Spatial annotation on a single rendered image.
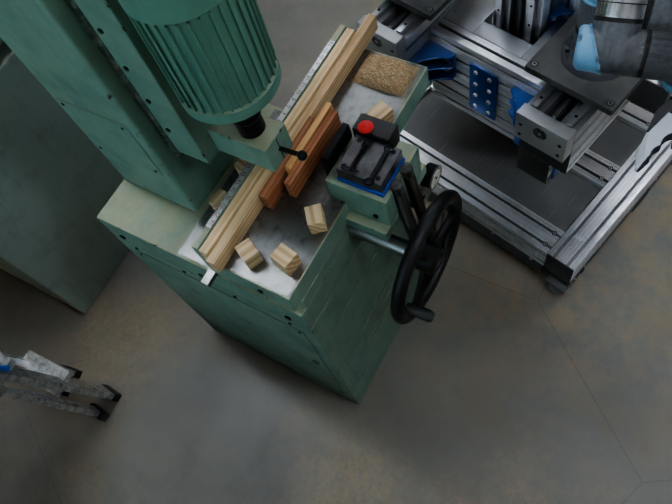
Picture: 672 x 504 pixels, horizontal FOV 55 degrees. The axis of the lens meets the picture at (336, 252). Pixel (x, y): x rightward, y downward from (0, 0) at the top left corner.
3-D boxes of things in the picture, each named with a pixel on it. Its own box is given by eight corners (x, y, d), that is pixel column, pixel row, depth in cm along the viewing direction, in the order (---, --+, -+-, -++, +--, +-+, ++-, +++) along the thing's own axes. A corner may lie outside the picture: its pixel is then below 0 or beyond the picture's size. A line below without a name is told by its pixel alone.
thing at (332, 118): (296, 198, 131) (290, 185, 126) (289, 195, 131) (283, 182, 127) (341, 125, 136) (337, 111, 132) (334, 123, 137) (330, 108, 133)
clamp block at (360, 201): (390, 228, 127) (385, 206, 119) (331, 205, 132) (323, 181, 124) (422, 170, 132) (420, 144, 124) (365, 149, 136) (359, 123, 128)
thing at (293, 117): (215, 265, 127) (206, 254, 123) (207, 261, 128) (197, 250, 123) (357, 45, 145) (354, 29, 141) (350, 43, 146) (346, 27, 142)
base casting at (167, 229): (310, 333, 138) (300, 318, 130) (112, 236, 158) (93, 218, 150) (403, 169, 151) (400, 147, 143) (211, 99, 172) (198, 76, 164)
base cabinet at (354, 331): (359, 407, 200) (311, 335, 137) (212, 330, 221) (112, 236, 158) (422, 286, 214) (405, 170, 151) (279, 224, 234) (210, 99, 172)
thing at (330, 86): (220, 273, 126) (213, 264, 123) (212, 269, 127) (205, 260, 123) (378, 28, 147) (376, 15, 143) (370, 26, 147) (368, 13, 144)
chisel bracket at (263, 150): (277, 177, 123) (265, 152, 116) (219, 154, 128) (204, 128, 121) (297, 147, 125) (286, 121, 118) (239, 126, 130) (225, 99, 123)
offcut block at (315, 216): (308, 217, 128) (303, 207, 124) (324, 213, 128) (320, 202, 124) (311, 234, 126) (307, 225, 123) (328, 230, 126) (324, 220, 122)
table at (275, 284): (337, 333, 123) (331, 322, 117) (211, 272, 134) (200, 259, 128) (469, 95, 141) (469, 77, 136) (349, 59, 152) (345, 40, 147)
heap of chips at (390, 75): (402, 97, 137) (401, 88, 134) (351, 81, 141) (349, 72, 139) (419, 68, 139) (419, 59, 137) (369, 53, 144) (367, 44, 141)
